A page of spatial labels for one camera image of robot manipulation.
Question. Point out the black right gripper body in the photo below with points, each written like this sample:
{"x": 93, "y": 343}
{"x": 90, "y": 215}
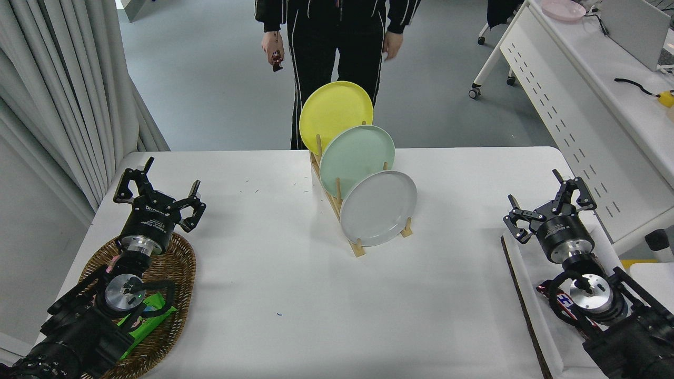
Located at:
{"x": 566, "y": 231}

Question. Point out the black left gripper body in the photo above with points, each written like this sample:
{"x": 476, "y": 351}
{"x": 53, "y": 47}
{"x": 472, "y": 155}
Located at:
{"x": 150, "y": 218}

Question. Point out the grey plate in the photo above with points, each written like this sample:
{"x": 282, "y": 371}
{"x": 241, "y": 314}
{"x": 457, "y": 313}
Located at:
{"x": 376, "y": 208}

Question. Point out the dark red snack bar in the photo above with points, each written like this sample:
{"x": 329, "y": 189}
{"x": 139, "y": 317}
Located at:
{"x": 277, "y": 65}

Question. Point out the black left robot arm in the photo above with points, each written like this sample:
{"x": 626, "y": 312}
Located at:
{"x": 79, "y": 331}

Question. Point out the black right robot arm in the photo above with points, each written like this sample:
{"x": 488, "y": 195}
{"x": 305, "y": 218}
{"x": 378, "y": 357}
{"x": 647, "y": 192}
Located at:
{"x": 632, "y": 342}

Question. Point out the mint green plate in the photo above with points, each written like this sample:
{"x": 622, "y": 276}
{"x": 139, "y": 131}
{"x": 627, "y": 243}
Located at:
{"x": 353, "y": 155}

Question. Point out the wooden plate rack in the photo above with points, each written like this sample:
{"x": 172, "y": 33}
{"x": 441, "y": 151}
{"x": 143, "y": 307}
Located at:
{"x": 359, "y": 251}

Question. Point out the yellow plate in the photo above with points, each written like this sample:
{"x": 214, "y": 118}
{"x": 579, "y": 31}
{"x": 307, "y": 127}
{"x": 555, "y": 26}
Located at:
{"x": 331, "y": 108}

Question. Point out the pink plate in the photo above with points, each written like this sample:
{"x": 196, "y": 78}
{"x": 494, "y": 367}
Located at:
{"x": 562, "y": 9}

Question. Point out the person's right hand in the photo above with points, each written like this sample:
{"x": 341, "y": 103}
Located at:
{"x": 273, "y": 45}

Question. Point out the person's left hand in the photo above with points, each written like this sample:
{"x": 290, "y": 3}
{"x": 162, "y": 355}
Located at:
{"x": 393, "y": 45}

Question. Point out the brown wicker basket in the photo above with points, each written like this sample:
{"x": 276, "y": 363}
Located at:
{"x": 174, "y": 263}

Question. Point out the white tray with dark edge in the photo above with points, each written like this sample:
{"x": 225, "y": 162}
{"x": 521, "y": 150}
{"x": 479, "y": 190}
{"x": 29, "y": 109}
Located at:
{"x": 526, "y": 268}

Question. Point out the brown chocolate bar blue print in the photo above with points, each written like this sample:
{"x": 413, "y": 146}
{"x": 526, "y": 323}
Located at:
{"x": 564, "y": 301}

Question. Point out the green snack packet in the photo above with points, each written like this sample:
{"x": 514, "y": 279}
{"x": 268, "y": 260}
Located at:
{"x": 152, "y": 316}

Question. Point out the white desk with perforated panel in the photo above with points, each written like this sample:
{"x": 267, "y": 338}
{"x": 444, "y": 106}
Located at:
{"x": 574, "y": 89}

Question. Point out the grey curtain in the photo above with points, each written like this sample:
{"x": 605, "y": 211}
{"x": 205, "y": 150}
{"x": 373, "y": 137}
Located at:
{"x": 63, "y": 95}

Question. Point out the yellow round object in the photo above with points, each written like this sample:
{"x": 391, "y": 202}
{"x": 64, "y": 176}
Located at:
{"x": 666, "y": 99}

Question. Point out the silver laptop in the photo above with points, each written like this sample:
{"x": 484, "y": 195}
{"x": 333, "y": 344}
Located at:
{"x": 634, "y": 29}

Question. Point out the grey cabinet corner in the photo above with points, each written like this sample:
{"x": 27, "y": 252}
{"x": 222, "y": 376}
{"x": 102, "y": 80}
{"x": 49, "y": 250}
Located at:
{"x": 134, "y": 8}

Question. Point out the person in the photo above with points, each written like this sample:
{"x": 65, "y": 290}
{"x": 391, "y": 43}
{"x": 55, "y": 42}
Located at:
{"x": 337, "y": 52}

